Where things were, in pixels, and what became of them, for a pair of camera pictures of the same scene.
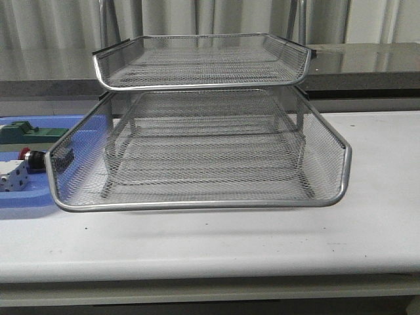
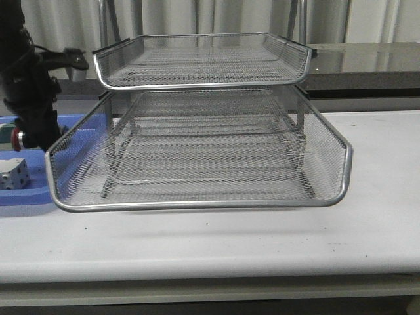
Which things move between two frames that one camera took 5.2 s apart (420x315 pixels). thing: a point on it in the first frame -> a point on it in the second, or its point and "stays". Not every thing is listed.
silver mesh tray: x=201 y=60 stays
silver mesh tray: x=199 y=147 stays
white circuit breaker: x=14 y=175 stays
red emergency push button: x=36 y=160 -> x=17 y=138
